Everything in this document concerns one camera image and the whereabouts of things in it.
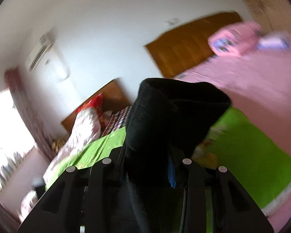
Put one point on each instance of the green cartoon blanket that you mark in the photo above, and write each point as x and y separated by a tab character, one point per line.
252	157

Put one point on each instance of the pink floral quilt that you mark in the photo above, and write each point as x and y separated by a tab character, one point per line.
86	129

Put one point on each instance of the white wall air conditioner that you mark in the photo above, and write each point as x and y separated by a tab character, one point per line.
40	49

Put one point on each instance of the left wooden headboard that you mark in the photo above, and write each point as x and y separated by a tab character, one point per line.
114	100

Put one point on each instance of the red pillow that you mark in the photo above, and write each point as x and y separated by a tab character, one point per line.
95	103

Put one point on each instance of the red plaid bed sheet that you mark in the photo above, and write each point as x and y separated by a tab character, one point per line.
116	121

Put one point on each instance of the pink bed sheet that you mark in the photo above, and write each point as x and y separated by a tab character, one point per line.
259	85

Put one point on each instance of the wooden headboard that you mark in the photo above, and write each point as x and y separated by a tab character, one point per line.
114	100
186	46

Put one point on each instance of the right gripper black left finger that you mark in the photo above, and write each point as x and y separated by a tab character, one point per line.
79	197

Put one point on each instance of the black pants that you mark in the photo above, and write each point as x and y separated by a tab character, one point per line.
167	121

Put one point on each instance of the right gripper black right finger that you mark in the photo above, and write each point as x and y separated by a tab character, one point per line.
212	200

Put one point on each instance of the patterned window curtain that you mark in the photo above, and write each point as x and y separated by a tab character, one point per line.
28	112

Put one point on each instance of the pink cartoon pillow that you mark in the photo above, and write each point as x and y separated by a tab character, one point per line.
235	39

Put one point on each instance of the right wooden headboard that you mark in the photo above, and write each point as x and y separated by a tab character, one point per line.
186	46

